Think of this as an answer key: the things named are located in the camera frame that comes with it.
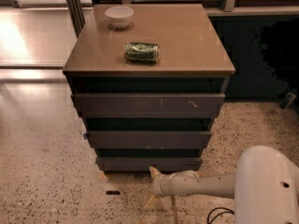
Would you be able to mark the dark low cabinet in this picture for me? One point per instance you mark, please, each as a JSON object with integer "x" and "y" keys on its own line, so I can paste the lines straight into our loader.
{"x": 265, "y": 53}

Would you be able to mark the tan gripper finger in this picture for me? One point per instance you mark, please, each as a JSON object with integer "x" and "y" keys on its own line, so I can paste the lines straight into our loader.
{"x": 154, "y": 171}
{"x": 154, "y": 203}

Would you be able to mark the dark middle drawer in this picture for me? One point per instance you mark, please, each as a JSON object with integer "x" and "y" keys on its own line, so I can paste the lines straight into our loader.
{"x": 148, "y": 140}

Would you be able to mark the dark bottom drawer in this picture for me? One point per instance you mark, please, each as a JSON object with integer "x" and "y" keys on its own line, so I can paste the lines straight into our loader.
{"x": 117, "y": 164}

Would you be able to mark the dark top drawer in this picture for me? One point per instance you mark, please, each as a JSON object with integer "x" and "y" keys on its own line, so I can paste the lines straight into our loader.
{"x": 148, "y": 105}

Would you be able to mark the white bowl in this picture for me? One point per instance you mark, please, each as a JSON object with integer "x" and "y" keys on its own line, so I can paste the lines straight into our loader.
{"x": 119, "y": 17}

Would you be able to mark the green soda can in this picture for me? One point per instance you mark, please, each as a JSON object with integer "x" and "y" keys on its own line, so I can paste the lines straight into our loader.
{"x": 142, "y": 52}

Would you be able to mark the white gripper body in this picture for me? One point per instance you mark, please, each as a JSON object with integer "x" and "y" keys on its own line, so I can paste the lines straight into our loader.
{"x": 161, "y": 184}

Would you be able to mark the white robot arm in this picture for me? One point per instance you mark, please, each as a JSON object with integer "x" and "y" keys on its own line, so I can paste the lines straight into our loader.
{"x": 264, "y": 186}

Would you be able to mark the brown drawer cabinet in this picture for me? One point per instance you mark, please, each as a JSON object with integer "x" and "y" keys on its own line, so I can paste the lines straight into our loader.
{"x": 192, "y": 60}

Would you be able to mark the dark drawer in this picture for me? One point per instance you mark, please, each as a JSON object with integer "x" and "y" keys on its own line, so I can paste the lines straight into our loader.
{"x": 148, "y": 105}
{"x": 117, "y": 164}
{"x": 148, "y": 140}

